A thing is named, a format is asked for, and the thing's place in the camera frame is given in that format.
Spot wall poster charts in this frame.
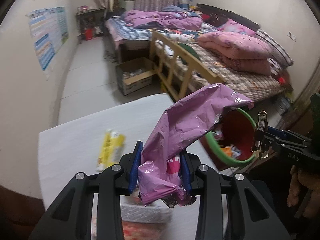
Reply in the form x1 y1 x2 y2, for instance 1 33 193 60
27 7 68 74

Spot red bin with green rim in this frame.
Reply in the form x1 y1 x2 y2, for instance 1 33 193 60
200 108 255 170

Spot yellow bear box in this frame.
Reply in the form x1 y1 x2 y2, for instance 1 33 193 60
97 129 126 172

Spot blue striped bag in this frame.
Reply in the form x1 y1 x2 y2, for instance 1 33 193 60
178 0 193 9

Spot blue checked bedsheet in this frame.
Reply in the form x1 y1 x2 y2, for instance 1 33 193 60
105 17 203 43

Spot purple foil bag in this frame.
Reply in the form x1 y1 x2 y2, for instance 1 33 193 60
138 83 254 205

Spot striped pillow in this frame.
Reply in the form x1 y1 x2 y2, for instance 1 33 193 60
255 29 294 69

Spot green cushion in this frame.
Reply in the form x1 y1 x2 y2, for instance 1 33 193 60
178 43 201 61

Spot plaid mattress cover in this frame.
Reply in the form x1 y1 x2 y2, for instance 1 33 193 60
154 42 288 103

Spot wooden bed rail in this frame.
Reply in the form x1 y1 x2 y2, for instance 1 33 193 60
149 28 227 102

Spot cardboard box on floor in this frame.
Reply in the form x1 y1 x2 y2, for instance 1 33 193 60
116 57 156 96

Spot dark side desk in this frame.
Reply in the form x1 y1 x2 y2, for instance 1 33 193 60
75 8 106 43

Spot purple duvet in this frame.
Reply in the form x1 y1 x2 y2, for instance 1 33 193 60
123 10 203 30

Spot person right hand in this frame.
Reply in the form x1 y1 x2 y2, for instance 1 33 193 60
287 166 319 218

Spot red bucket under desk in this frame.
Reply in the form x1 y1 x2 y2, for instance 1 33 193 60
84 28 94 41

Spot dark wooden headboard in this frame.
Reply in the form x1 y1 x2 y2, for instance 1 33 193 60
196 3 260 31

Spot pocky strawberry box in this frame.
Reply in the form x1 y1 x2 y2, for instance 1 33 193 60
91 199 176 240

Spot folded pink quilt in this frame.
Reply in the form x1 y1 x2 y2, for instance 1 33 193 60
197 31 272 76

